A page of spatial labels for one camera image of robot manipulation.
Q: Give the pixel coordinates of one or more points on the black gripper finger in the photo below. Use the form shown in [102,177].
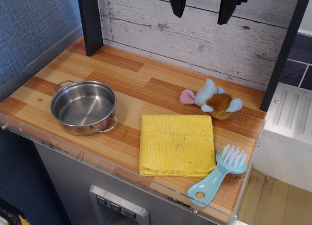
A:
[227,7]
[178,7]

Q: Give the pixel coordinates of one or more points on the light blue dish brush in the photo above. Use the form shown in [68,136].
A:
[230,160]

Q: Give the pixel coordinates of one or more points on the yellow folded cloth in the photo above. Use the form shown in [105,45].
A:
[176,145]

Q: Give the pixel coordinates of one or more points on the plush elephant toy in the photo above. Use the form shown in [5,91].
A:
[212,100]

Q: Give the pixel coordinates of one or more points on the stainless steel pot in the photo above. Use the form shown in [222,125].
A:
[84,108]

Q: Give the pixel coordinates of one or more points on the white toy sink counter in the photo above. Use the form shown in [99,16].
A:
[284,148]

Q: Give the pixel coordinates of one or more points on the clear acrylic table guard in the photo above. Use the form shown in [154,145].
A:
[217,215]

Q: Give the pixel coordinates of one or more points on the grey toy fridge cabinet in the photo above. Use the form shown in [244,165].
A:
[72,177]

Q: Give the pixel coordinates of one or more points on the silver dispenser button panel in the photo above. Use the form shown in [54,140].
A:
[112,209]

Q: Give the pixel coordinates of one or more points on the black right shelf post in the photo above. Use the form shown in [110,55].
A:
[301,23]

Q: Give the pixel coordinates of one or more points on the black shelf post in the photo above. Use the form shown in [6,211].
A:
[301,23]
[91,25]

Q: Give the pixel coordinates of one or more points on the black left shelf post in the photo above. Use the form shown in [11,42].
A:
[91,25]

